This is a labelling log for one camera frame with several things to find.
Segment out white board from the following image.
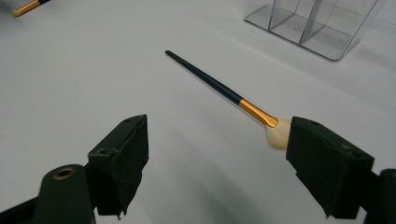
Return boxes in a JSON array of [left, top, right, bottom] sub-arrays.
[[0, 0, 396, 224]]

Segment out clear acrylic organizer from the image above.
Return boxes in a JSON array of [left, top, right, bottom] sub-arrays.
[[243, 0, 389, 62]]

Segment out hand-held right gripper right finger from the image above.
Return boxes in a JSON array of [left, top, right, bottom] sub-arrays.
[[285, 116, 375, 219]]

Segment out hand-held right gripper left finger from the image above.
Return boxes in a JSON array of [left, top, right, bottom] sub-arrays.
[[87, 113, 150, 220]]

